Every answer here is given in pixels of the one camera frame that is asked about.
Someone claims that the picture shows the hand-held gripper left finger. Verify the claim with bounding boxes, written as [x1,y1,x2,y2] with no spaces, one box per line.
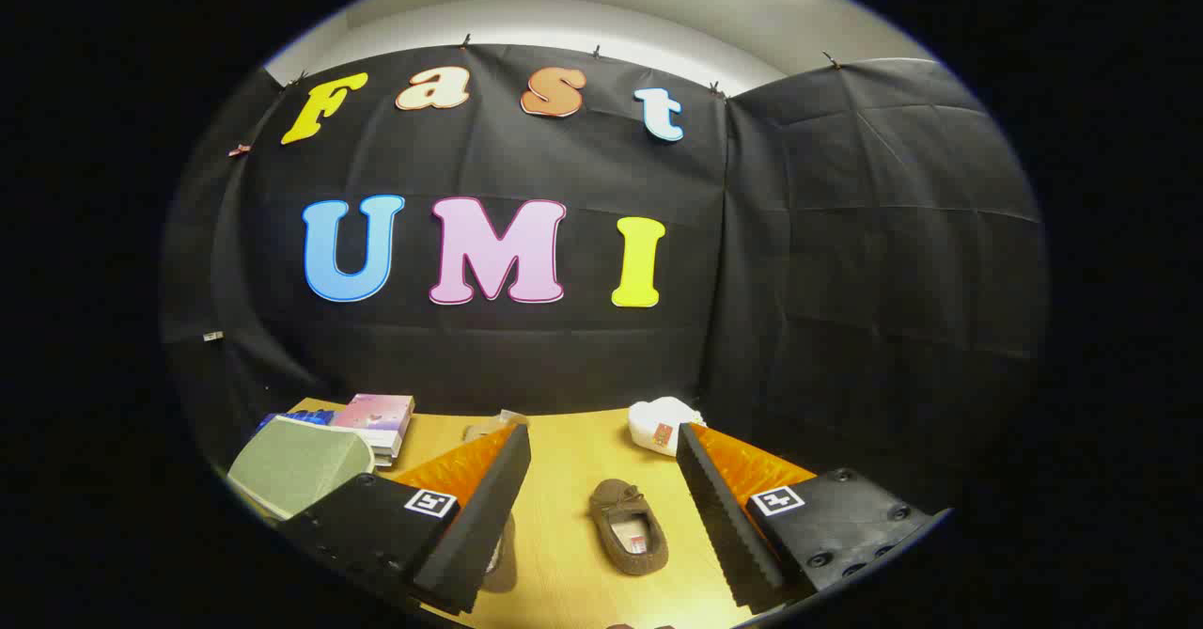
[279,422,533,616]

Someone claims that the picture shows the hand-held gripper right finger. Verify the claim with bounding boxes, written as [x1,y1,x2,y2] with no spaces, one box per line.
[675,422,944,613]

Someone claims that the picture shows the brown fuzzy slipper shoe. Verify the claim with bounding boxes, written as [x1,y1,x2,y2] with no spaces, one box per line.
[484,513,518,594]
[589,479,669,576]

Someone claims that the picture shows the grey-green fabric storage box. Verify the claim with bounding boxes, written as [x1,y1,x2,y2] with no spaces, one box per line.
[227,416,377,522]

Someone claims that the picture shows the tan bread-shaped plush toy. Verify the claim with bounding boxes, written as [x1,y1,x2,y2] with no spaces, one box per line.
[463,410,530,442]

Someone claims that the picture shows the white plush toy orange tag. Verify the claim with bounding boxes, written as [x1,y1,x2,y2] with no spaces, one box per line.
[627,397,706,457]

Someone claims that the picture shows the pink cover book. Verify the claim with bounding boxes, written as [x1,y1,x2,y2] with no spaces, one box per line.
[331,394,415,468]

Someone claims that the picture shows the blue cover book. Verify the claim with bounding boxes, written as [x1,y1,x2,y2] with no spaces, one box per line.
[258,409,336,429]

